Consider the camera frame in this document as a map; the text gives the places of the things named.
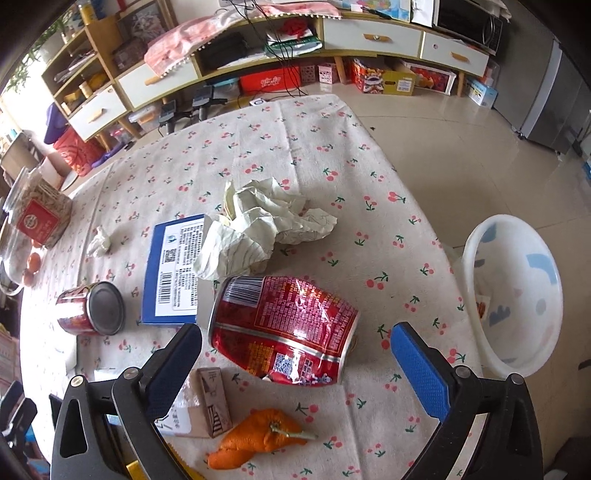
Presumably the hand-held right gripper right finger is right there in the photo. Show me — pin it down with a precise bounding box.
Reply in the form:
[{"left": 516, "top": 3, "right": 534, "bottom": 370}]
[{"left": 390, "top": 322, "right": 543, "bottom": 480}]

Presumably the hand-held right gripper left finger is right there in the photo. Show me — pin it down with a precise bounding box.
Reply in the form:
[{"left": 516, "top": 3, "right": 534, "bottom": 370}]
[{"left": 50, "top": 323, "right": 204, "bottom": 480}]

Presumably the orange peel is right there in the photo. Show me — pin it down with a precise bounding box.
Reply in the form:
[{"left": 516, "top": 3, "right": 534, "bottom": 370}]
[{"left": 208, "top": 408, "right": 319, "bottom": 470}]

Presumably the white plastic basin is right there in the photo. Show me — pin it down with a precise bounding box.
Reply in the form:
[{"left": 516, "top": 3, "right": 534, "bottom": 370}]
[{"left": 462, "top": 213, "right": 565, "bottom": 380}]

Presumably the crushed red drink can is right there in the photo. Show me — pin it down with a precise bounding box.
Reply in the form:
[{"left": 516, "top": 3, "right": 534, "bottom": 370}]
[{"left": 208, "top": 275, "right": 361, "bottom": 386}]

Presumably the white paper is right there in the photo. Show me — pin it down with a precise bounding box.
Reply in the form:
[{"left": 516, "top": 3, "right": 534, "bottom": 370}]
[{"left": 193, "top": 178, "right": 338, "bottom": 281}]

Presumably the small brown carton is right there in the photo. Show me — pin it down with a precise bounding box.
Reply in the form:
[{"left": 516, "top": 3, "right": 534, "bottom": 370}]
[{"left": 154, "top": 367, "right": 233, "bottom": 439}]

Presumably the small crumpled white tissue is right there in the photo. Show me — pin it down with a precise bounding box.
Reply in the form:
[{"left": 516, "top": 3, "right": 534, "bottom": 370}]
[{"left": 86, "top": 225, "right": 112, "bottom": 256}]

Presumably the clear glass container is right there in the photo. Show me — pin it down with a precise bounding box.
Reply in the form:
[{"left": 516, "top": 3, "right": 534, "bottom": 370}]
[{"left": 0, "top": 215, "right": 35, "bottom": 296}]

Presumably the clear jar with red label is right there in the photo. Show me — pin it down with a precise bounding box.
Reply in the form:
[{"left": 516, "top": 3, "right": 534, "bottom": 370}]
[{"left": 11, "top": 178, "right": 73, "bottom": 250}]

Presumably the cherry print tablecloth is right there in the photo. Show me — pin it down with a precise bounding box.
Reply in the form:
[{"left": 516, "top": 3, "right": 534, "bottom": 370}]
[{"left": 18, "top": 95, "right": 485, "bottom": 480}]

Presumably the red bag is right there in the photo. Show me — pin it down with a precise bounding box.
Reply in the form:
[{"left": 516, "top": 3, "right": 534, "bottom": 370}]
[{"left": 53, "top": 127, "right": 105, "bottom": 176}]

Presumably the clear plastic storage bin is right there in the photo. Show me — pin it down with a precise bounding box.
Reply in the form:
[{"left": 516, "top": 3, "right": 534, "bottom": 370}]
[{"left": 129, "top": 106, "right": 160, "bottom": 137}]

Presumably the black device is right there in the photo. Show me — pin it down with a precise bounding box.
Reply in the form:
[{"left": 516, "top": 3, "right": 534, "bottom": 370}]
[
  {"left": 191, "top": 85, "right": 227, "bottom": 121},
  {"left": 159, "top": 99, "right": 178, "bottom": 134}
]

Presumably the blue and white box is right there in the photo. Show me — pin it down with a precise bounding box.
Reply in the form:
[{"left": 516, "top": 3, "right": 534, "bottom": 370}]
[{"left": 466, "top": 76, "right": 499, "bottom": 107}]

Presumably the purple cloth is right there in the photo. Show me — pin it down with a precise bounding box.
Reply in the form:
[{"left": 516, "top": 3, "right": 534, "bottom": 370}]
[{"left": 44, "top": 104, "right": 70, "bottom": 144}]

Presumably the red gift box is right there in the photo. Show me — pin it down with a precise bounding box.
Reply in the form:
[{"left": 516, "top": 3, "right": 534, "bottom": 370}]
[{"left": 411, "top": 62, "right": 458, "bottom": 95}]

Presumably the colourful printed cardboard box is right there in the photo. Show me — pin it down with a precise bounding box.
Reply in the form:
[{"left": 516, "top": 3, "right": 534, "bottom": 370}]
[{"left": 350, "top": 58, "right": 416, "bottom": 96}]

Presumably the grey refrigerator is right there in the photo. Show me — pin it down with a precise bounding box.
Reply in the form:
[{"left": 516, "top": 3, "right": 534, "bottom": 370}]
[{"left": 492, "top": 37, "right": 591, "bottom": 153}]

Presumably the flat red box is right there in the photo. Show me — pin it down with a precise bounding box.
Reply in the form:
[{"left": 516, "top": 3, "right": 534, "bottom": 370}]
[{"left": 239, "top": 69, "right": 303, "bottom": 95}]

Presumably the wooden cabinet with white drawers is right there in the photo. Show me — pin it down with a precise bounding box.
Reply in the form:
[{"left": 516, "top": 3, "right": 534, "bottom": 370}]
[{"left": 39, "top": 0, "right": 492, "bottom": 144}]

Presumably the black bag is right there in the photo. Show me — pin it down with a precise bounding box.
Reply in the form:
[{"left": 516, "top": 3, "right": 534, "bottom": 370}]
[{"left": 198, "top": 31, "right": 252, "bottom": 70}]

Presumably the pink cloth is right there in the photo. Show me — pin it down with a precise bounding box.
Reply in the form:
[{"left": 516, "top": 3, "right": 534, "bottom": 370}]
[{"left": 144, "top": 0, "right": 342, "bottom": 77}]

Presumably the black microwave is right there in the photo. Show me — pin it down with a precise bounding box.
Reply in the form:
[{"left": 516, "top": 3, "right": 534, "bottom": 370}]
[{"left": 436, "top": 0, "right": 504, "bottom": 56}]

